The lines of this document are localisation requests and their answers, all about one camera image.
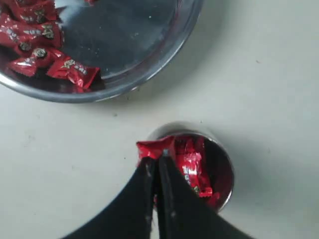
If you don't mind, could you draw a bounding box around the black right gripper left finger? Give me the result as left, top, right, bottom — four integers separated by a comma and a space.
65, 159, 156, 239

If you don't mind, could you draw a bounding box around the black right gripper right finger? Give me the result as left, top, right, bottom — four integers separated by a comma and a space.
157, 153, 251, 239

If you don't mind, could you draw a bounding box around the red candy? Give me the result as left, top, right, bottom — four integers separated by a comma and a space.
46, 56, 100, 89
136, 135, 176, 166
0, 13, 63, 48
176, 152, 213, 198

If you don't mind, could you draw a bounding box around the stainless steel cup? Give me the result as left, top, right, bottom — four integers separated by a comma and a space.
147, 121, 235, 212

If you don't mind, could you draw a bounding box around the round steel plate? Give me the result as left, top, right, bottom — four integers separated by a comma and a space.
0, 0, 203, 103

